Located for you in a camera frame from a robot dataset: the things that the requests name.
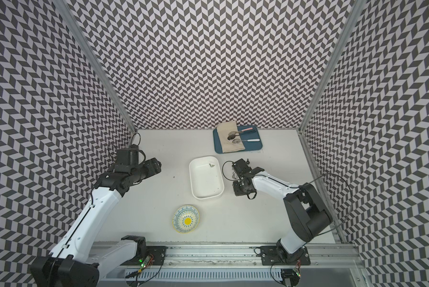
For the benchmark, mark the teal tray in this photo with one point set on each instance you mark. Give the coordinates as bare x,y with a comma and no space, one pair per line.
249,146

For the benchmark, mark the pink handled spoon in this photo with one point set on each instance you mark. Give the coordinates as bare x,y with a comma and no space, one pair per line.
246,130

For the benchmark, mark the white storage box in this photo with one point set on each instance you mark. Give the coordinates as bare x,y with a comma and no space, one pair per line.
206,182

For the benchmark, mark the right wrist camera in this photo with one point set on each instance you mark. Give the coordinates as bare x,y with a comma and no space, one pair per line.
241,168

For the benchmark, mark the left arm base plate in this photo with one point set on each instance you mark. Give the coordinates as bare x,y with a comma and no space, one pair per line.
158,253

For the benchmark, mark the yellow patterned bowl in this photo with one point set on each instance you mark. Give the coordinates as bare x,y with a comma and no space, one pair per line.
186,219

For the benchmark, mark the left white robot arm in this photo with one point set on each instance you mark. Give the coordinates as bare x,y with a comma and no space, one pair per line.
69,264

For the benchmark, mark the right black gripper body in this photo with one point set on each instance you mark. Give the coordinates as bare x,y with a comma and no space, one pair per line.
239,189

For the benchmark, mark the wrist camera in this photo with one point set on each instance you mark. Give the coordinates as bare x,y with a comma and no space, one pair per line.
241,168
127,157

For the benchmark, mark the white handled spoon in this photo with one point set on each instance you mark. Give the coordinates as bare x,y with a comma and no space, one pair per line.
237,141

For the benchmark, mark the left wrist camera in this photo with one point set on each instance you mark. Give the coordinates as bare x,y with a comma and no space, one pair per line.
127,157

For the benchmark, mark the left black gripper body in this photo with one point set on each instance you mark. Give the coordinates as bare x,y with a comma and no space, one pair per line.
142,171

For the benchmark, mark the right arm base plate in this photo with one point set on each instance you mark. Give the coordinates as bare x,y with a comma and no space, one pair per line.
273,255

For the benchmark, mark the dark handled spoon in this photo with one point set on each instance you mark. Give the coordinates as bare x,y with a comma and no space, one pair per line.
233,135

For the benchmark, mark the aluminium rail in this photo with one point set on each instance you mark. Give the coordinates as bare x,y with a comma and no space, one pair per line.
257,255

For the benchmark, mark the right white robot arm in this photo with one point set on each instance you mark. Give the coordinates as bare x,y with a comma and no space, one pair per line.
306,210

